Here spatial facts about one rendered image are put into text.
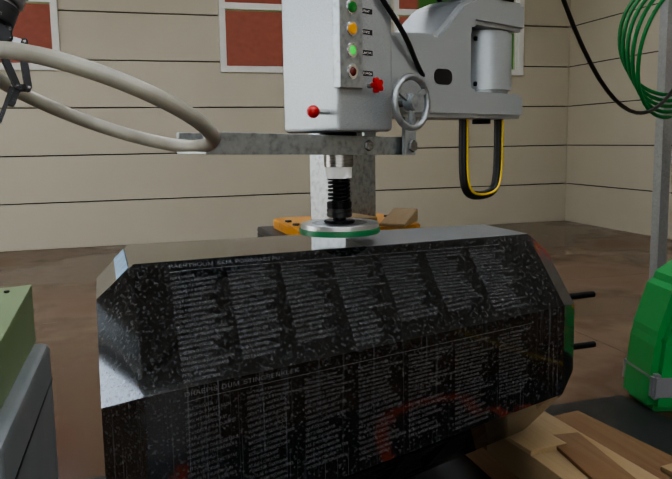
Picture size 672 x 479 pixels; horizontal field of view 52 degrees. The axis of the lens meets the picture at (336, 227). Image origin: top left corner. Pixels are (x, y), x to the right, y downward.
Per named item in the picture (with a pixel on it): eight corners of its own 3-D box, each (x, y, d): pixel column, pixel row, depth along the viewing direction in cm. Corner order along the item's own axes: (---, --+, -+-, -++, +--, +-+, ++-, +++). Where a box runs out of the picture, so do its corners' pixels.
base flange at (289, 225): (271, 227, 295) (271, 215, 294) (377, 221, 309) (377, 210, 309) (301, 242, 248) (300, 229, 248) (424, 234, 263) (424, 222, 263)
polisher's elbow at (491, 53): (440, 95, 227) (440, 34, 224) (473, 96, 240) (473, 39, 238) (490, 91, 213) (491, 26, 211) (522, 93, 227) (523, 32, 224)
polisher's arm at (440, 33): (473, 150, 243) (474, 8, 237) (531, 150, 227) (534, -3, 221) (320, 156, 193) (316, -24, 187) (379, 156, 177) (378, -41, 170)
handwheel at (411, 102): (405, 131, 192) (405, 77, 190) (434, 130, 184) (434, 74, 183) (368, 131, 181) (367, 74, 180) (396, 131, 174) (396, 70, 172)
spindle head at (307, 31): (374, 141, 209) (373, -10, 204) (431, 140, 194) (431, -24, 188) (283, 143, 185) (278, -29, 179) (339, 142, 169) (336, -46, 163)
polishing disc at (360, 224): (381, 231, 176) (381, 226, 176) (298, 232, 176) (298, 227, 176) (376, 221, 197) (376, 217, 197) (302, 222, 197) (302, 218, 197)
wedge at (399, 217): (393, 220, 278) (393, 208, 277) (417, 220, 275) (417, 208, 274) (379, 226, 260) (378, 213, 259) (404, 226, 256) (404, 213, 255)
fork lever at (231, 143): (372, 154, 207) (372, 138, 207) (422, 155, 193) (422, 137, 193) (168, 154, 160) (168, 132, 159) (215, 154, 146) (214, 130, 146)
